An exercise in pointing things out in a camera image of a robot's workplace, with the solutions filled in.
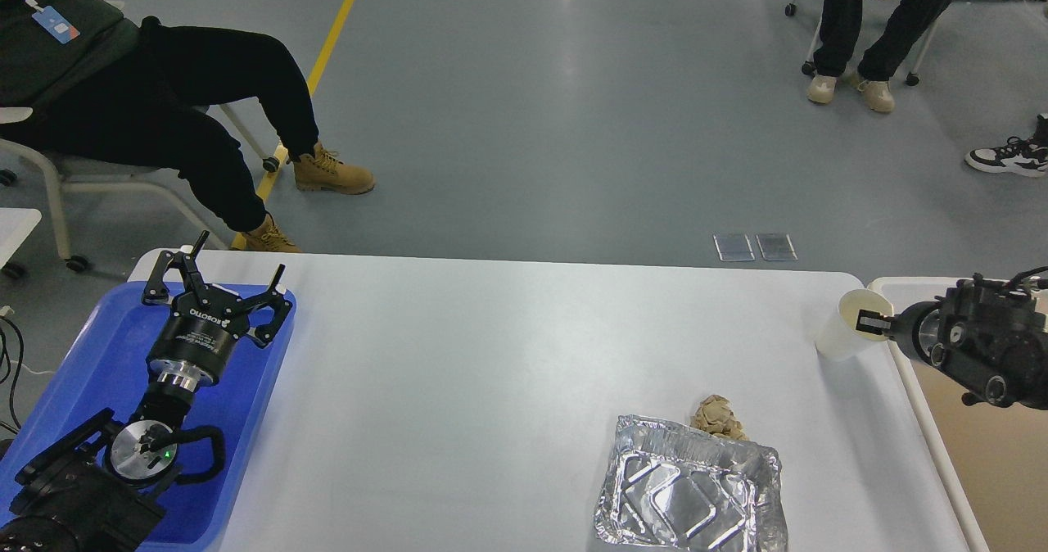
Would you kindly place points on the white chair right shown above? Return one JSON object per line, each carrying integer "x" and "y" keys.
{"x": 832, "y": 46}

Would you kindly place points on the white paper cup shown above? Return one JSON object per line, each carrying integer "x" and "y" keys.
{"x": 839, "y": 339}

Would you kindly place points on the left floor metal plate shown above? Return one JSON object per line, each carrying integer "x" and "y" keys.
{"x": 733, "y": 247}

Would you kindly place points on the blue plastic tray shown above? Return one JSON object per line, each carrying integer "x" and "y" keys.
{"x": 106, "y": 368}

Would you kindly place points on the floor metal plate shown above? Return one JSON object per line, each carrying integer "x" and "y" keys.
{"x": 777, "y": 247}
{"x": 733, "y": 247}

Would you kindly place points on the crumpled brown paper ball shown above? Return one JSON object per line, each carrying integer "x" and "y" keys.
{"x": 715, "y": 417}

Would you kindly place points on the black white sneaker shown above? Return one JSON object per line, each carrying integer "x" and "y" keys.
{"x": 1021, "y": 156}

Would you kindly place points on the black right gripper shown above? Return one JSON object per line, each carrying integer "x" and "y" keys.
{"x": 916, "y": 330}

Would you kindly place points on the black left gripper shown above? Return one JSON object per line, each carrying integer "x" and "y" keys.
{"x": 196, "y": 339}

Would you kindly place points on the white chair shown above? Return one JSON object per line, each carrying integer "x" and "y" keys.
{"x": 832, "y": 46}
{"x": 64, "y": 174}

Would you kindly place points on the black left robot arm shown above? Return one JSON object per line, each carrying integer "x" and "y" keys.
{"x": 142, "y": 440}

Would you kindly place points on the seated person green sweater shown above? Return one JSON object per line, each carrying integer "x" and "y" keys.
{"x": 101, "y": 87}

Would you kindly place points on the white chair left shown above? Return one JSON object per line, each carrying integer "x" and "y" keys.
{"x": 64, "y": 174}

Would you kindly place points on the beige plastic bin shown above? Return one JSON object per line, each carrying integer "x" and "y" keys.
{"x": 991, "y": 461}

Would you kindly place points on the crumpled aluminium foil tray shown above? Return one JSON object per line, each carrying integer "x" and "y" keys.
{"x": 674, "y": 488}

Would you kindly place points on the right floor metal plate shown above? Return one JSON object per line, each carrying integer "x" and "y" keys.
{"x": 777, "y": 247}

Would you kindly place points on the white side table corner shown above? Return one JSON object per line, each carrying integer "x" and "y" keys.
{"x": 16, "y": 226}

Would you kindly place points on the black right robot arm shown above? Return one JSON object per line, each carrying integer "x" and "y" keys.
{"x": 985, "y": 334}

